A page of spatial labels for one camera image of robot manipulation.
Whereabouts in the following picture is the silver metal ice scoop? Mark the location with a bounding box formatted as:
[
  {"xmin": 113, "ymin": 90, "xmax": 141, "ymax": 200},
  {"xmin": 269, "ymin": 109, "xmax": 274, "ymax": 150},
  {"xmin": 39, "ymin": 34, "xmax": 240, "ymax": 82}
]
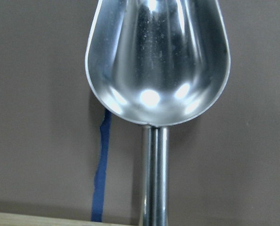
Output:
[{"xmin": 85, "ymin": 0, "xmax": 231, "ymax": 226}]

